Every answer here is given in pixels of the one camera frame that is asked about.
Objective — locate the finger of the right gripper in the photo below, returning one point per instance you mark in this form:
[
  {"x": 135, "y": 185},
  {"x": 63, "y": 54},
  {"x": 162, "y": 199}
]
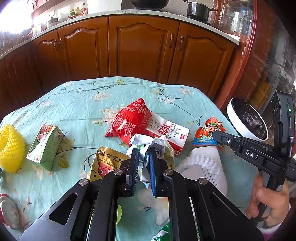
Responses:
[{"x": 255, "y": 152}]

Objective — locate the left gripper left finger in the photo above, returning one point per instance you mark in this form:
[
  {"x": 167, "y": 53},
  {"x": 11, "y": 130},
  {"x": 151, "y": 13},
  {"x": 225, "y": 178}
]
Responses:
[{"x": 132, "y": 173}]

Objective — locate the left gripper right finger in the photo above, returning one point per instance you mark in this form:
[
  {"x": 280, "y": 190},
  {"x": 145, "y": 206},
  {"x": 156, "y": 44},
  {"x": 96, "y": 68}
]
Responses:
[{"x": 156, "y": 168}]

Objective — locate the white paper wrapper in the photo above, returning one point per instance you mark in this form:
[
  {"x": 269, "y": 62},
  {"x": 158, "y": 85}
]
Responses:
[{"x": 163, "y": 150}]

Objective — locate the white trash bin black bag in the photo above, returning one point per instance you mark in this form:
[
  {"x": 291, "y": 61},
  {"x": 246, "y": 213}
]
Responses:
[{"x": 246, "y": 120}]

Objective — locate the wooden lower kitchen cabinets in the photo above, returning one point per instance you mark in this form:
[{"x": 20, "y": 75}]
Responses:
[{"x": 153, "y": 48}]

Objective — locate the person's right hand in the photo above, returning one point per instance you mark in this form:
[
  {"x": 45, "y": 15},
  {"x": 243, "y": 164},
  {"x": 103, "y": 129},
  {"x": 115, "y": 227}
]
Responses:
[{"x": 278, "y": 201}]

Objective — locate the yellow green drink pouch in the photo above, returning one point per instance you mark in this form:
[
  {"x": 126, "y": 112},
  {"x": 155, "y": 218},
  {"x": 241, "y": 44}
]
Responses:
[{"x": 105, "y": 161}]

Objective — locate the red white milk carton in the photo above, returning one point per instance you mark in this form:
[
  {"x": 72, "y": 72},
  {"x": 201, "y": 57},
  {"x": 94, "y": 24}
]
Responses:
[{"x": 174, "y": 133}]

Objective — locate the floral teal tablecloth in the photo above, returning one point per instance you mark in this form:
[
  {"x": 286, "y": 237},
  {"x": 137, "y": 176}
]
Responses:
[{"x": 84, "y": 110}]

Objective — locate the white foam fruit net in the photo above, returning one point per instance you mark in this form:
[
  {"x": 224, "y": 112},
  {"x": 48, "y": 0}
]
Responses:
[{"x": 204, "y": 162}]

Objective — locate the red snack bag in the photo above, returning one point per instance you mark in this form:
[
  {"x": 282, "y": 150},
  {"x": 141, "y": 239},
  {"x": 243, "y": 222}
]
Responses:
[{"x": 129, "y": 121}]

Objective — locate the orange cartoon snack packet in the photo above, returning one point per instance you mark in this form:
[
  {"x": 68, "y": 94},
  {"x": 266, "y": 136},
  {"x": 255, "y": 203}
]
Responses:
[{"x": 204, "y": 135}]

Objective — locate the green foil snack bag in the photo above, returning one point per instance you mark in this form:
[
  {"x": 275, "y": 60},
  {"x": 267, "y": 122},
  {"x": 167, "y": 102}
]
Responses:
[{"x": 163, "y": 234}]

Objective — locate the red framed glass door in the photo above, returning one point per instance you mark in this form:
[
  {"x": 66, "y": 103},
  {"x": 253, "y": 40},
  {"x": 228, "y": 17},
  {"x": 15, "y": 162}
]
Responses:
[{"x": 264, "y": 60}]

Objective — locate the green drink carton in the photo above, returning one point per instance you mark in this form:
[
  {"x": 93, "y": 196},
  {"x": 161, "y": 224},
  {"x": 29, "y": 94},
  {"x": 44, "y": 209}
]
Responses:
[{"x": 45, "y": 146}]

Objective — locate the yellow foam fruit net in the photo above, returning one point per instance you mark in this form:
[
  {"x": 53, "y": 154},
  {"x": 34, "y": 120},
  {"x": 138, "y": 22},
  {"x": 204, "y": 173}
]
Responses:
[{"x": 12, "y": 148}]

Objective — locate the opened tin can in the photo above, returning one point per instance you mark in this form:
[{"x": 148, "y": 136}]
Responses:
[{"x": 9, "y": 212}]

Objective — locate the black stock pot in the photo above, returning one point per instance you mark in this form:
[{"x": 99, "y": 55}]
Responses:
[{"x": 198, "y": 11}]

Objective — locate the black wok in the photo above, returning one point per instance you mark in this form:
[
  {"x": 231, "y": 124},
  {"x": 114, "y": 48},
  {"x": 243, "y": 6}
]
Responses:
[{"x": 155, "y": 5}]

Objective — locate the seasoning bottles on counter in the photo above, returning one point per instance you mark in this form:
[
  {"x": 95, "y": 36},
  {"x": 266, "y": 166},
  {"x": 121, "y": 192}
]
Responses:
[{"x": 78, "y": 11}]

